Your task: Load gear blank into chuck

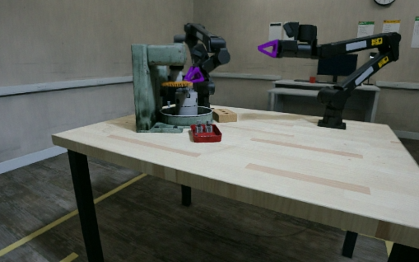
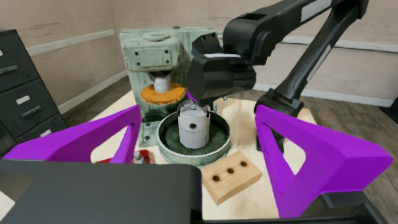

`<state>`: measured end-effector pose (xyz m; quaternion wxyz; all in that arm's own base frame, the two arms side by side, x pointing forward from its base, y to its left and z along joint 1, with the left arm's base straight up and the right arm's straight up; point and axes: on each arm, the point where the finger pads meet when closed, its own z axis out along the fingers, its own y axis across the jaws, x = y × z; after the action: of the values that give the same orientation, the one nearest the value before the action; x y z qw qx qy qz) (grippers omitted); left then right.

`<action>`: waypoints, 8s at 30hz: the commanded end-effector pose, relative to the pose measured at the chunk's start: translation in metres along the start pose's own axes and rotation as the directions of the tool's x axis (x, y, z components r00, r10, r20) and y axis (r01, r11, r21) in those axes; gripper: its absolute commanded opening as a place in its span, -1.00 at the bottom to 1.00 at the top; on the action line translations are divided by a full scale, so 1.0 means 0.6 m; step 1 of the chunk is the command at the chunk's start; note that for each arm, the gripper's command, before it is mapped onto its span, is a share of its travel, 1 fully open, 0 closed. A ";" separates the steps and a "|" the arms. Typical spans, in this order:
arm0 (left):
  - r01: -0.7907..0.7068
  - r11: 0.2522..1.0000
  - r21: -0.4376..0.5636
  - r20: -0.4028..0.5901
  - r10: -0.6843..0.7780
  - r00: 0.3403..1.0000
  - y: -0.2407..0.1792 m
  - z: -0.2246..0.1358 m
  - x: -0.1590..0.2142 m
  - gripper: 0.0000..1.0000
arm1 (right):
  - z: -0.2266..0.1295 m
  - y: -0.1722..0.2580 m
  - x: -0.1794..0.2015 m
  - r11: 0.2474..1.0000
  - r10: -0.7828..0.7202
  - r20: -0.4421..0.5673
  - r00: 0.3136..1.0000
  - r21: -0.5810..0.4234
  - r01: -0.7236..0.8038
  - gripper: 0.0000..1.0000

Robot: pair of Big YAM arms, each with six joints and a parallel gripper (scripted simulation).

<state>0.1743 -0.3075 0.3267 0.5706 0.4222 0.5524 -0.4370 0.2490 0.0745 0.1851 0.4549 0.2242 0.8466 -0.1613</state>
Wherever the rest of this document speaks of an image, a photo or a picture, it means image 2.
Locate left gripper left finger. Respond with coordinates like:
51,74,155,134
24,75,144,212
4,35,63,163
2,105,142,163

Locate wooden block with three holes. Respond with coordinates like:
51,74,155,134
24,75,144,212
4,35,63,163
200,150,262,206

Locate red rectangular tray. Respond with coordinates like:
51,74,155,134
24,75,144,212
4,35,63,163
94,149,152,163

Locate orange toothed gear disc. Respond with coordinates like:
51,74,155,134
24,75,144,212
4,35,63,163
141,70,186,105

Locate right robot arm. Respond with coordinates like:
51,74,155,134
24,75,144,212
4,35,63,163
187,0,369,118

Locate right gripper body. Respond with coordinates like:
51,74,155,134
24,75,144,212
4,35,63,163
196,94,228,107

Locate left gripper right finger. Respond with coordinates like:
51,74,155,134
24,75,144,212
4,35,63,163
255,105,393,218

